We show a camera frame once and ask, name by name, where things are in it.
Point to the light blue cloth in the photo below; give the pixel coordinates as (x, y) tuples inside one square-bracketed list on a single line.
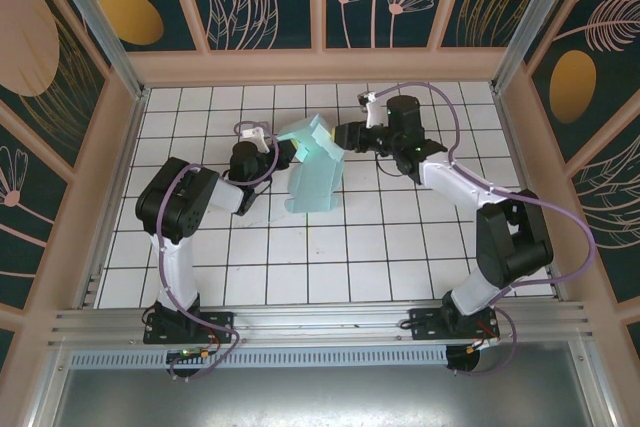
[(315, 182)]

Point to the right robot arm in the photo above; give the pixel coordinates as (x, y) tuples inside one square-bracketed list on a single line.
[(515, 247)]

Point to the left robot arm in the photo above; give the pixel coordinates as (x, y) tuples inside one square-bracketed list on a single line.
[(190, 197)]

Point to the green circuit board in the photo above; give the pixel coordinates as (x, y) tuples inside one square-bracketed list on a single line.
[(187, 353)]

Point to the grey metal sheet panel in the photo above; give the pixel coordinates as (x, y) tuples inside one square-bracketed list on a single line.
[(320, 397)]

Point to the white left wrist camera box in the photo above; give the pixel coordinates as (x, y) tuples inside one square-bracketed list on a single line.
[(255, 136)]

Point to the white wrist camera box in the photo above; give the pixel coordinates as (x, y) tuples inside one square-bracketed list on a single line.
[(372, 109), (255, 136)]

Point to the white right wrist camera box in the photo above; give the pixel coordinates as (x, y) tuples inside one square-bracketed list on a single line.
[(372, 109)]

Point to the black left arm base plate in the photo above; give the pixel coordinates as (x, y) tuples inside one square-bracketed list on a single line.
[(220, 322)]

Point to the aluminium frame post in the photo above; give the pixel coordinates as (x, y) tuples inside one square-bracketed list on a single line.
[(98, 22), (537, 22)]

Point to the aluminium mounting rail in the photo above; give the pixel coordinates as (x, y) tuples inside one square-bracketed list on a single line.
[(320, 319)]

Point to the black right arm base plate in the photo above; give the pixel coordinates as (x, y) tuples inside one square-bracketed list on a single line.
[(425, 322)]

